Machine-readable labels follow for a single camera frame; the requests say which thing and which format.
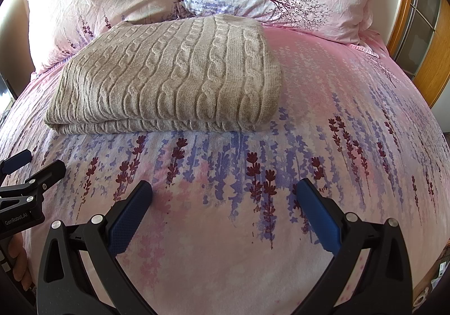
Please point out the pink floral bed sheet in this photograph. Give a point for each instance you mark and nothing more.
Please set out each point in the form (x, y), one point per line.
(298, 125)

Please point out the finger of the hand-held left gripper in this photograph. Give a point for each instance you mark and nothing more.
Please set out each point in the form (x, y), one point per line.
(19, 158)
(45, 178)

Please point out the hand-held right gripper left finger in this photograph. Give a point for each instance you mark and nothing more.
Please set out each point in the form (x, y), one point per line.
(128, 220)

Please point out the frosted glass panel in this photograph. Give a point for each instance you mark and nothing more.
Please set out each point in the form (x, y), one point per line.
(420, 13)

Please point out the wooden bed frame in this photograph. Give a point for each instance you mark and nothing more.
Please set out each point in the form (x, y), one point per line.
(432, 65)

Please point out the person's left hand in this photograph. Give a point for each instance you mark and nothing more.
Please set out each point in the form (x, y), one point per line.
(21, 262)

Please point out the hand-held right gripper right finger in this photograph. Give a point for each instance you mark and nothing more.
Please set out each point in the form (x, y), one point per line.
(316, 211)

